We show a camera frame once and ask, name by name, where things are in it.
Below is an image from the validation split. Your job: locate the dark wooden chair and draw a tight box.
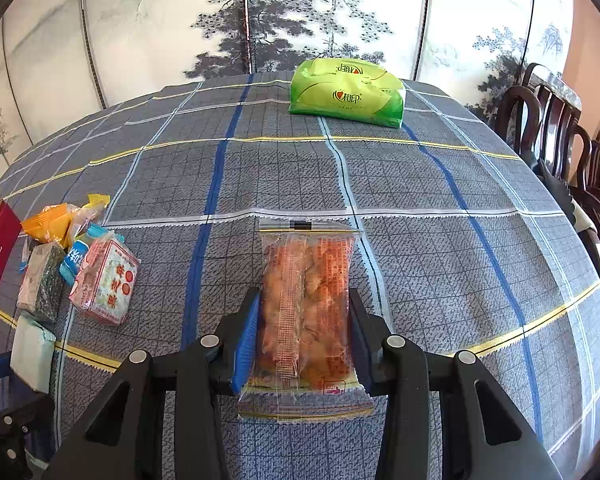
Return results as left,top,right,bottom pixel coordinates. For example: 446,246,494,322
567,125,600,281
495,62,583,161

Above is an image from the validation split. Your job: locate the light blue snack packet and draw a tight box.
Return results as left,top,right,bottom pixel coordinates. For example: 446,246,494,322
9,316,57,394

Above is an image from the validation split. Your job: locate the pink and white snack packet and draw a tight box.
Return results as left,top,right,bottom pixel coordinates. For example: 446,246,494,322
68,234,141,327

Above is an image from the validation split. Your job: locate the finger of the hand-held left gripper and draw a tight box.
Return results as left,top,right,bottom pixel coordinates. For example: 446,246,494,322
0,393,53,480

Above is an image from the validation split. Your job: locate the yellow-edged clear snack packet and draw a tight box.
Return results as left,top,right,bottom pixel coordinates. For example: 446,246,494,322
66,193,111,247

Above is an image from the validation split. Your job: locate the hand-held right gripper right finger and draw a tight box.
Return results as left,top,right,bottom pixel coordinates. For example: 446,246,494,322
349,287,563,480

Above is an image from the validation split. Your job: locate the grey plaid tablecloth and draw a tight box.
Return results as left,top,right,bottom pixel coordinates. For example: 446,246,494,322
0,72,600,480

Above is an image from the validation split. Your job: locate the orange snack packet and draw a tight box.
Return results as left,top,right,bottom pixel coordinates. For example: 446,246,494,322
21,203,81,247

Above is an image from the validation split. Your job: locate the green tissue pack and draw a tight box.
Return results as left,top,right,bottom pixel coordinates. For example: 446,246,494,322
287,58,406,130

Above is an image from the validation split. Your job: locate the dark cloth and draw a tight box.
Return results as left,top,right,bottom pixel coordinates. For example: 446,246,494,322
527,156,600,235

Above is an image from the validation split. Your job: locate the clear red-print snack packet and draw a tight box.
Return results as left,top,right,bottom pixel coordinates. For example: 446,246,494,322
237,218,376,423

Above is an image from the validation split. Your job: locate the painted folding screen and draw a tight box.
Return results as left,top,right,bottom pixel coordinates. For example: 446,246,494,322
0,0,576,201

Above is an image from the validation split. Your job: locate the blue candy packet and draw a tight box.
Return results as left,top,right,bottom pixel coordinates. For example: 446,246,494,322
59,224,112,287

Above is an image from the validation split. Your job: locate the grey speckled snack packet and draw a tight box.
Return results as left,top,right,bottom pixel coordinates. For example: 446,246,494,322
16,241,67,324

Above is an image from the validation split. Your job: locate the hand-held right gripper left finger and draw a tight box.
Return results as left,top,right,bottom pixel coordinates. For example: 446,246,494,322
42,287,261,480

